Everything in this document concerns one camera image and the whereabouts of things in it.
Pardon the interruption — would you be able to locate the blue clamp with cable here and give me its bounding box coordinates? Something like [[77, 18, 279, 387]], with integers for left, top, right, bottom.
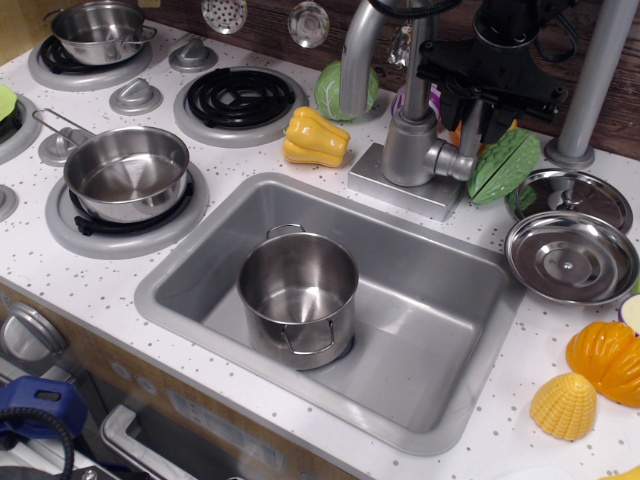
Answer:
[[0, 375, 89, 480]]

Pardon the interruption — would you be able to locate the grey stove knob front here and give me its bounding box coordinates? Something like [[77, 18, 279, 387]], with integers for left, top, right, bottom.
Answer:
[[38, 127, 91, 167]]

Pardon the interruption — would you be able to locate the steel pot in sink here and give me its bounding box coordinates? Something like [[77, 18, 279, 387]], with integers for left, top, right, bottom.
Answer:
[[236, 224, 359, 371]]

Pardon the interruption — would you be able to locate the silver toy faucet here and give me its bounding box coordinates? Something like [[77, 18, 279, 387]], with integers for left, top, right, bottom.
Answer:
[[340, 1, 462, 221]]

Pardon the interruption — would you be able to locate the grey stove knob rear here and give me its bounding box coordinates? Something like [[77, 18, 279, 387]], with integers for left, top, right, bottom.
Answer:
[[169, 38, 218, 73]]

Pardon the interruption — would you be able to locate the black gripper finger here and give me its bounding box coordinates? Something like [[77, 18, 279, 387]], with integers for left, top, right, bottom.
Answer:
[[482, 103, 524, 144], [439, 82, 470, 131]]

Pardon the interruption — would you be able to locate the burner under saucepan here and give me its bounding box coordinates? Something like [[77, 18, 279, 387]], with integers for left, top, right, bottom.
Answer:
[[45, 164, 209, 260]]

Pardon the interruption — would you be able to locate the purple toy onion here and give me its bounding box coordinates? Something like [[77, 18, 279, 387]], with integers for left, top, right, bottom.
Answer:
[[390, 84, 441, 121]]

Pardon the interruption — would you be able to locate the grey toy sink basin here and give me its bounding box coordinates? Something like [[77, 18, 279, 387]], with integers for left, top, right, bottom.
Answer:
[[135, 173, 524, 456]]

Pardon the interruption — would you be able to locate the steel upturned lid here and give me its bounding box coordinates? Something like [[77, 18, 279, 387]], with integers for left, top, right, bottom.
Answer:
[[504, 211, 639, 306]]

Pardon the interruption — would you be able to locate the silver faucet lever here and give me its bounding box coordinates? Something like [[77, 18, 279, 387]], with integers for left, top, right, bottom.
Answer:
[[424, 100, 484, 181]]

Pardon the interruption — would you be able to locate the toy orange slice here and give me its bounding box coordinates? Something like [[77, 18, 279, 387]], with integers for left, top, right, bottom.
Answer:
[[449, 120, 518, 156]]

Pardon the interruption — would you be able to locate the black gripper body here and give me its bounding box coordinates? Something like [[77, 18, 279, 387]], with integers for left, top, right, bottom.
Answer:
[[418, 24, 568, 120]]

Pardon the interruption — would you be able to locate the grey oven dial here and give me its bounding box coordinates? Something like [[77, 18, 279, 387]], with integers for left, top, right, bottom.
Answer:
[[1, 302, 67, 363]]

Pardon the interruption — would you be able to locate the hanging perforated steel skimmer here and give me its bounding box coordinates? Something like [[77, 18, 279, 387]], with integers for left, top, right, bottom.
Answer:
[[201, 0, 248, 35]]

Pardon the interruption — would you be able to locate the oven door handle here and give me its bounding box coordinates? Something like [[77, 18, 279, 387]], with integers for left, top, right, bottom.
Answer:
[[100, 404, 203, 479]]

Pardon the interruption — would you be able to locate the grey support pole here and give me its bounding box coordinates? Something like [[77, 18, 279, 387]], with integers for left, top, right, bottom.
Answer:
[[545, 0, 639, 170]]

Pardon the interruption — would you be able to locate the grey stove knob middle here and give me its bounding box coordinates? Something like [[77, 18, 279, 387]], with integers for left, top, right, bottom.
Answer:
[[109, 78, 163, 116]]

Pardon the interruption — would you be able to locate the yellow toy corn piece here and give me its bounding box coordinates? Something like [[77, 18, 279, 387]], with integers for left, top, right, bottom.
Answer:
[[529, 373, 597, 441]]

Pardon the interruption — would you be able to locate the green toy cabbage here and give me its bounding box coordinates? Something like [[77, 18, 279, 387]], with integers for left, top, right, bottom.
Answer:
[[314, 60, 379, 122]]

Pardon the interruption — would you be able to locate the grey stove knob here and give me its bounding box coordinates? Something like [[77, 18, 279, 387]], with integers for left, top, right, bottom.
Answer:
[[38, 127, 91, 167], [169, 38, 218, 73], [109, 78, 163, 116]]

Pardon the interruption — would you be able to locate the green toy bitter gourd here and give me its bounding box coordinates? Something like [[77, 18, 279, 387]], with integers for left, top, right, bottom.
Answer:
[[467, 128, 541, 204]]

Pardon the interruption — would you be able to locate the black coil burner centre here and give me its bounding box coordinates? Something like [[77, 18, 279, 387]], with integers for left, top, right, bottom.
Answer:
[[173, 67, 308, 148]]

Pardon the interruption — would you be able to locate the steel two-handled pan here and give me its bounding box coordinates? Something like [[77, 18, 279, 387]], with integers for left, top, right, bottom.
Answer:
[[44, 1, 157, 66]]

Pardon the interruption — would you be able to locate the grey stove knob left edge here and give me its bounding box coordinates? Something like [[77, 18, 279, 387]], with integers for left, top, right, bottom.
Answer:
[[0, 185, 19, 222]]

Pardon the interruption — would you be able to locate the orange toy pumpkin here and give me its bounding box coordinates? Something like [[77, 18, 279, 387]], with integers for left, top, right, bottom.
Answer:
[[565, 321, 639, 408]]

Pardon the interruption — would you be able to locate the burner at left edge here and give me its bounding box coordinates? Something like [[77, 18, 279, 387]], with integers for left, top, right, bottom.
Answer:
[[0, 94, 41, 164]]

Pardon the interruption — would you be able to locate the purple white toy eggplant slice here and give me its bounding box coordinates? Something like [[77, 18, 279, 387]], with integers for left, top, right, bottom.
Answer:
[[618, 293, 640, 336]]

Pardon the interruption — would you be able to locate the green toy leaf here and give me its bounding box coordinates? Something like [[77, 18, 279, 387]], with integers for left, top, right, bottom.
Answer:
[[0, 85, 17, 122]]

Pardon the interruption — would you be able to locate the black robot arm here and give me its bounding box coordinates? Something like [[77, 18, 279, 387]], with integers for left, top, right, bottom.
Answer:
[[417, 1, 576, 144]]

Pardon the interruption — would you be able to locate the burner under two-handled pan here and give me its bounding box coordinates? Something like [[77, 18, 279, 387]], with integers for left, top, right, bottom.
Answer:
[[28, 35, 152, 92]]

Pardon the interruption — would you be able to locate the steel saucepan with handle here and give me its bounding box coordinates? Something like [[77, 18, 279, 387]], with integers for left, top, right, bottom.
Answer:
[[63, 126, 190, 224]]

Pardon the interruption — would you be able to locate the steel lid with knob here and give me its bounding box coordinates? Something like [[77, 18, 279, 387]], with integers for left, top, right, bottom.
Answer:
[[507, 169, 633, 233]]

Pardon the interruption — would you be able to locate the hanging steel ladle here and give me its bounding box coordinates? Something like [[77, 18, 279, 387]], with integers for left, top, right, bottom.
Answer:
[[287, 1, 330, 49]]

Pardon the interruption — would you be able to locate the yellow toy bell pepper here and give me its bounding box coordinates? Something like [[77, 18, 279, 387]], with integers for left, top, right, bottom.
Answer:
[[281, 106, 350, 168]]

